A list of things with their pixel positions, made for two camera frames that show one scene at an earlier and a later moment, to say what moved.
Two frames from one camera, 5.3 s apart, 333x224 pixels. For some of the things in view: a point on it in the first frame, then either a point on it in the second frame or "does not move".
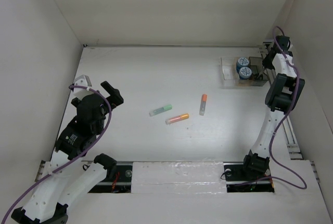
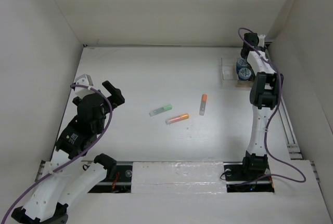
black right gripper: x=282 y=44 → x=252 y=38
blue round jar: x=245 y=73 does not move
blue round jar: x=242 y=62 does not move
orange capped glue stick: x=203 y=105 does not move
